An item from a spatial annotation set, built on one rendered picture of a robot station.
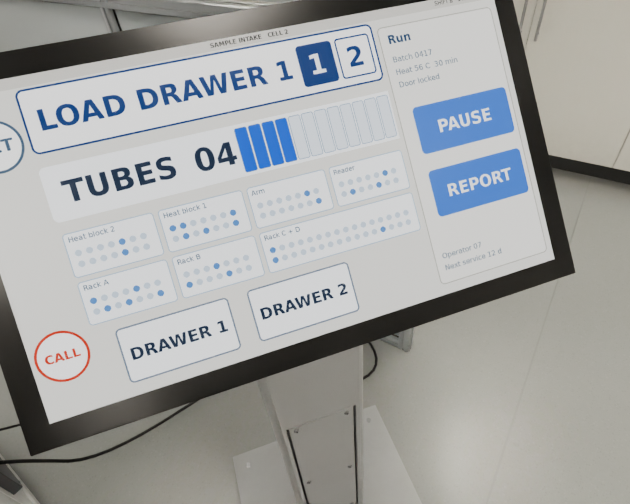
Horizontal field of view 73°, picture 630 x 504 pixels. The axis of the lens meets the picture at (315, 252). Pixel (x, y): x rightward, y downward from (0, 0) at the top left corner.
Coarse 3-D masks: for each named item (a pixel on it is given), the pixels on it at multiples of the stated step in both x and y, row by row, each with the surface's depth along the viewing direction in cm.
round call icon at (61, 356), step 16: (32, 336) 34; (48, 336) 34; (64, 336) 34; (80, 336) 34; (32, 352) 34; (48, 352) 34; (64, 352) 34; (80, 352) 34; (48, 368) 34; (64, 368) 34; (80, 368) 34; (96, 368) 35; (48, 384) 34
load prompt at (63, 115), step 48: (240, 48) 36; (288, 48) 37; (336, 48) 38; (48, 96) 34; (96, 96) 34; (144, 96) 35; (192, 96) 36; (240, 96) 36; (288, 96) 37; (48, 144) 34
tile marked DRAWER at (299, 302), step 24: (336, 264) 38; (264, 288) 37; (288, 288) 38; (312, 288) 38; (336, 288) 38; (264, 312) 37; (288, 312) 38; (312, 312) 38; (336, 312) 38; (264, 336) 37
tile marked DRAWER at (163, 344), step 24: (192, 312) 36; (216, 312) 36; (120, 336) 35; (144, 336) 35; (168, 336) 36; (192, 336) 36; (216, 336) 36; (144, 360) 35; (168, 360) 36; (192, 360) 36
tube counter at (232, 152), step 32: (384, 96) 39; (224, 128) 36; (256, 128) 37; (288, 128) 37; (320, 128) 38; (352, 128) 38; (384, 128) 39; (192, 160) 36; (224, 160) 36; (256, 160) 37; (288, 160) 37
